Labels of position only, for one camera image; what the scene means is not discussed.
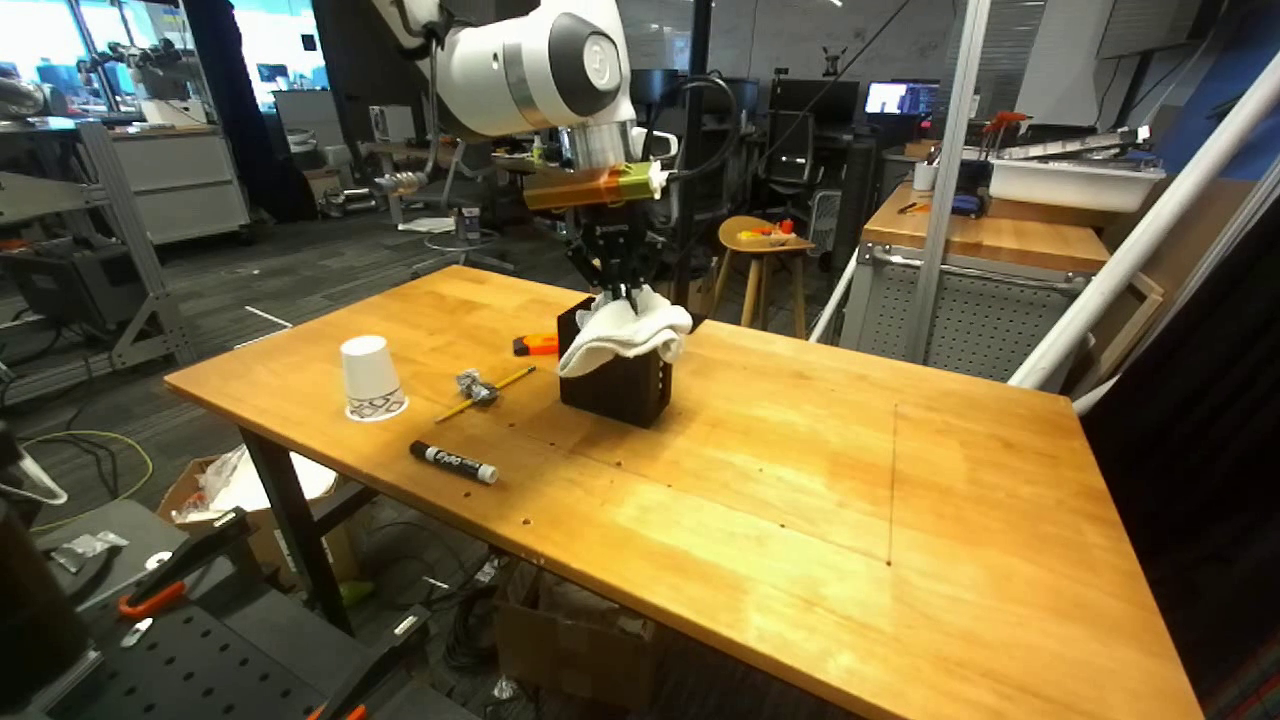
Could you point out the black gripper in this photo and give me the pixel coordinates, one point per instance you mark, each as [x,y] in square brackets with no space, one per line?
[617,242]

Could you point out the white towel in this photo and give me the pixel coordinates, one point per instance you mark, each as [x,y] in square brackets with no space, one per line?
[622,334]

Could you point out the black perforated basket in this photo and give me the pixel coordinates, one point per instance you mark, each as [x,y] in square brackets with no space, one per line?
[612,394]

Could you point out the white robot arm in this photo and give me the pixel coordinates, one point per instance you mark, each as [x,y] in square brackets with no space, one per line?
[520,72]

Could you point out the black vertical pole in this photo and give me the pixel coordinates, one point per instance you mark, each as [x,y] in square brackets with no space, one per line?
[695,227]

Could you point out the orange tool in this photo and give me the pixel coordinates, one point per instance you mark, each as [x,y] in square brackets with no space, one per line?
[532,351]

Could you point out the yellow pencil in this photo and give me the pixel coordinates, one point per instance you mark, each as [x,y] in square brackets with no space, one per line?
[513,376]

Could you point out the round wooden stool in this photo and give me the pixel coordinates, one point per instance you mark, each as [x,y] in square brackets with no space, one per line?
[762,247]

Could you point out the small orange yellow object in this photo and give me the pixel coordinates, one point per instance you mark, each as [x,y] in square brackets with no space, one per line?
[766,229]

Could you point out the silver metal clip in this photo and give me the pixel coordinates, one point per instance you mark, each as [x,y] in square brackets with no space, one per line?
[472,391]

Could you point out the thin white slanted bar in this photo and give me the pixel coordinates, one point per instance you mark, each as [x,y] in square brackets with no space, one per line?
[833,299]

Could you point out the black and white marker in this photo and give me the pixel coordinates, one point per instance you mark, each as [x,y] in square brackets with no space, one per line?
[455,463]

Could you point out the white paper cup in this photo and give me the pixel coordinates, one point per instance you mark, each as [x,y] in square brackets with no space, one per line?
[368,381]

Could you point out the computer monitor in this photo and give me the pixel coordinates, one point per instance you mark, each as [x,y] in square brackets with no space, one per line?
[901,96]

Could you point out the wooden workbench with perforated panel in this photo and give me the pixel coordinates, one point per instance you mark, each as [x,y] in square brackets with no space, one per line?
[985,242]

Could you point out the cardboard box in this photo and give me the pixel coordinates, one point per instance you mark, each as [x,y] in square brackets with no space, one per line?
[573,653]

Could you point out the black table leg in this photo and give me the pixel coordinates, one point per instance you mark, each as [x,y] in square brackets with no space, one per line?
[300,532]

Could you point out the white plastic bag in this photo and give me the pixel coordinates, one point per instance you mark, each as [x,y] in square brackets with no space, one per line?
[233,487]

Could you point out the white drawer cabinet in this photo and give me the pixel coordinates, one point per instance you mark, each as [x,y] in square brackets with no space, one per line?
[182,186]

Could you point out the white plastic tub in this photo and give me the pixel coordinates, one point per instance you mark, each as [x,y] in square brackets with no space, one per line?
[1081,186]

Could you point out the grey metal shelf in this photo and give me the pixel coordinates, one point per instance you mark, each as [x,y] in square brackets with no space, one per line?
[125,227]

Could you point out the thick white diagonal pole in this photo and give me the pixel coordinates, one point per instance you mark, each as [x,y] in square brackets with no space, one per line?
[1147,222]

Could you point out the black perforated board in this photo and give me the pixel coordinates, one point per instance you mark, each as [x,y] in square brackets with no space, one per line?
[201,664]

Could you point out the black rounded object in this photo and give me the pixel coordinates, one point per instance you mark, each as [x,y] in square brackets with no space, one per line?
[34,627]

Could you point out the orange green camera mount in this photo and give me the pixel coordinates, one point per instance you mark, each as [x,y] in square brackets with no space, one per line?
[586,186]

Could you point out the white vertical post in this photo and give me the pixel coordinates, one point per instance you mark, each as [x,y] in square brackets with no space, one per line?
[948,174]

